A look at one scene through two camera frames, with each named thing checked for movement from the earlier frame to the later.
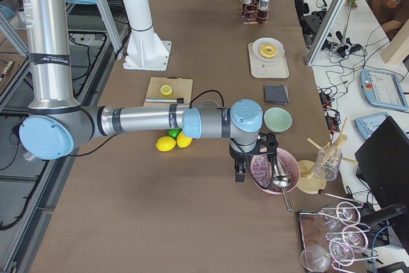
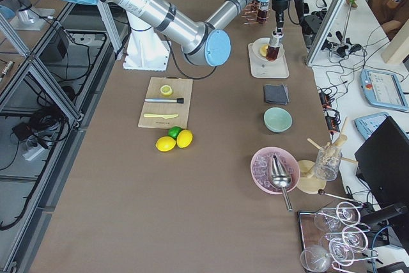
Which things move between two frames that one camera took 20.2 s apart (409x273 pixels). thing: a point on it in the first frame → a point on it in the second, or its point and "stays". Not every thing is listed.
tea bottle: [248, 0] → [262, 12]
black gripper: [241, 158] → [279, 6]
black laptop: [382, 163] stays
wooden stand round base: [308, 184] stays
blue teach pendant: [383, 89] stays
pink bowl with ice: [261, 171] stays
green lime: [174, 132] stays
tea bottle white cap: [264, 7] → [274, 41]
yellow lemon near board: [165, 143] stays
